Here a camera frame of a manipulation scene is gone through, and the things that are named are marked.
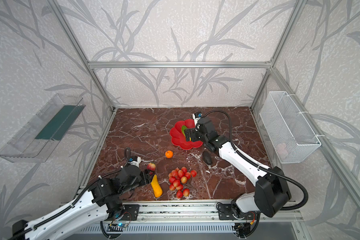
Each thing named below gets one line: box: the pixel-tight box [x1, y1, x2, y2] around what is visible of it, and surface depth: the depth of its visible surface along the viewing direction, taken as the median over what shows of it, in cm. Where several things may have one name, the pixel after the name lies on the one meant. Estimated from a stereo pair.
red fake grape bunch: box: [168, 166, 198, 199], surface depth 82 cm
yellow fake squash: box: [151, 174, 163, 198], surface depth 80 cm
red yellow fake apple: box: [147, 162, 156, 171], surface depth 88 cm
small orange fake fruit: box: [165, 150, 174, 159], surface depth 94 cm
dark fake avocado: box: [202, 150, 212, 166], surface depth 93 cm
